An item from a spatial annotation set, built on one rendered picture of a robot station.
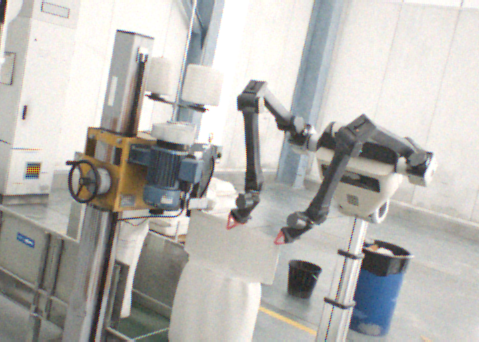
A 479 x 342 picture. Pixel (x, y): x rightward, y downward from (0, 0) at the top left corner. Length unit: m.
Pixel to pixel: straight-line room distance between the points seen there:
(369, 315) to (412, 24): 7.11
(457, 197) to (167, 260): 7.71
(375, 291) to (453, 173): 6.05
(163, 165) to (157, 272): 1.13
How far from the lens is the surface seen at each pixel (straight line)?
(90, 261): 2.71
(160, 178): 2.49
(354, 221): 3.06
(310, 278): 5.23
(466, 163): 10.56
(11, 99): 6.50
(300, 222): 2.49
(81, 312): 2.79
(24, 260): 3.46
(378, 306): 4.82
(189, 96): 2.57
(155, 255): 3.48
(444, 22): 10.94
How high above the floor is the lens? 1.64
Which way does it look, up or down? 8 degrees down
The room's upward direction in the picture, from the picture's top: 12 degrees clockwise
